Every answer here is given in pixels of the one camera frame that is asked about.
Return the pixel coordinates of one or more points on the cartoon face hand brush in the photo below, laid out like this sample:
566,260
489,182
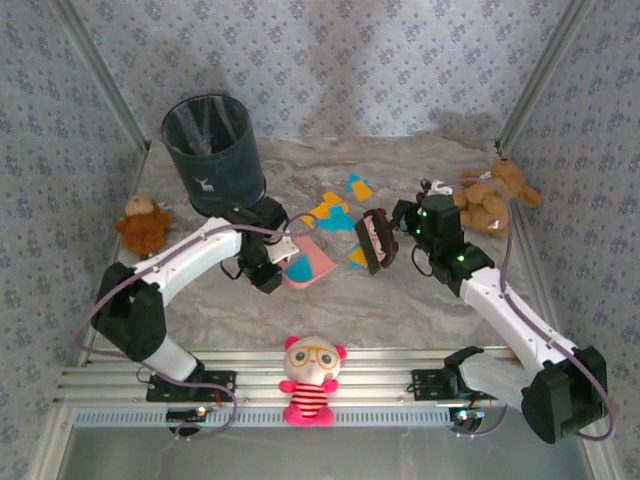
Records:
375,240

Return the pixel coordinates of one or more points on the pink dustpan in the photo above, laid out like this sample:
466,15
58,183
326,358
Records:
320,262

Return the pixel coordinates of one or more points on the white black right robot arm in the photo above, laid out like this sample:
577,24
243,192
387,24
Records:
510,315

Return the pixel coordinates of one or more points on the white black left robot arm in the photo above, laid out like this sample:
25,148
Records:
190,255

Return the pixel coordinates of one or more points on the tan teddy bear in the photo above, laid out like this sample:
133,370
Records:
505,195

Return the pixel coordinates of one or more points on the dark blue trash bin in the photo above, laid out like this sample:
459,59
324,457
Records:
220,165

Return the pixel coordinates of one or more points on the brown plush monkey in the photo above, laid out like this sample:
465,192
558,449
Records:
145,227

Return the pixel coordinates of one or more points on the pink white plush doll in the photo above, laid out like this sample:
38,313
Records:
310,365

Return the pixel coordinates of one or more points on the small circuit board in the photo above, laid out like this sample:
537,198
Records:
187,414
467,416

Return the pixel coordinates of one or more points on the aluminium side rail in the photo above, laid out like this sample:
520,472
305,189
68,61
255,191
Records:
537,270
141,157

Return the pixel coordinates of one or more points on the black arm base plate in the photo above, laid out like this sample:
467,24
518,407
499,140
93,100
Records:
220,380
425,382

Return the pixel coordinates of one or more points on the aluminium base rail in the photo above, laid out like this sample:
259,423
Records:
380,385

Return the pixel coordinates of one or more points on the aluminium frame post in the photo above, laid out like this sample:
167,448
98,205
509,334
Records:
102,75
546,75

